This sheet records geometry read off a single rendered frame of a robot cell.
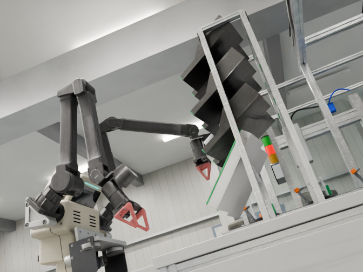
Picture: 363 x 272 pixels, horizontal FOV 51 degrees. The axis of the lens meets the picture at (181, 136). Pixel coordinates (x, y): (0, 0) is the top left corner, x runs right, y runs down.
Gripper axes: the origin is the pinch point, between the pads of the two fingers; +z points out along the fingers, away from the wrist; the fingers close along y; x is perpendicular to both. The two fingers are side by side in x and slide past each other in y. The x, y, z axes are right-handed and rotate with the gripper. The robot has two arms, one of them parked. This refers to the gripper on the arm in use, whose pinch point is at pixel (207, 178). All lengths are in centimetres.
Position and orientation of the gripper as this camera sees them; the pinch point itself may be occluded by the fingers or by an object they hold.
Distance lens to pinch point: 178.6
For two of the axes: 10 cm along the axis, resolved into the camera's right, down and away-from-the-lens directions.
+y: 3.4, 3.2, 8.8
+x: -9.0, 3.9, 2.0
